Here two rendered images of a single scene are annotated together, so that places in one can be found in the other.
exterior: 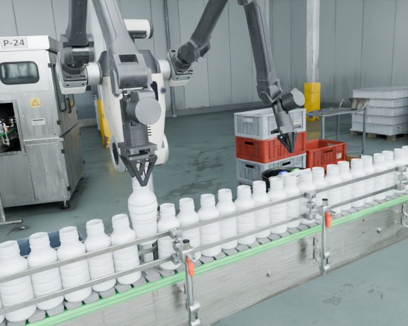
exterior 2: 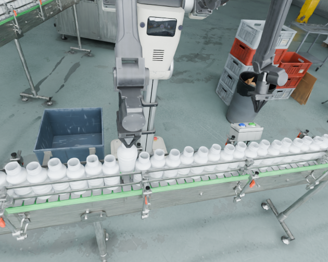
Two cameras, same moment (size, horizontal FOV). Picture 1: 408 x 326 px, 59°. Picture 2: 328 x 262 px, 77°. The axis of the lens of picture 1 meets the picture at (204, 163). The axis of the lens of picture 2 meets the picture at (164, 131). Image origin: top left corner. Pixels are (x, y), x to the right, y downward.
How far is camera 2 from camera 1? 47 cm
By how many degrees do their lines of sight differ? 30
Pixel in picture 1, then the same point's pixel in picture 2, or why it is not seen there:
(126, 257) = (110, 180)
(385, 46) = not seen: outside the picture
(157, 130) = (167, 58)
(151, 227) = (129, 168)
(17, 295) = (40, 191)
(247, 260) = (188, 188)
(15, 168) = (90, 13)
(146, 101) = (133, 116)
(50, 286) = (61, 187)
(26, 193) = (95, 32)
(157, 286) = (127, 195)
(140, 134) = not seen: hidden behind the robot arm
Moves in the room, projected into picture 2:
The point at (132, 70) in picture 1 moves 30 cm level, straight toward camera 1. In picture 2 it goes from (130, 76) to (83, 188)
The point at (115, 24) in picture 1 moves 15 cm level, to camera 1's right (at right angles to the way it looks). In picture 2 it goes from (126, 18) to (191, 34)
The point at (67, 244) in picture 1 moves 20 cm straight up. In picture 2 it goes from (72, 171) to (59, 127)
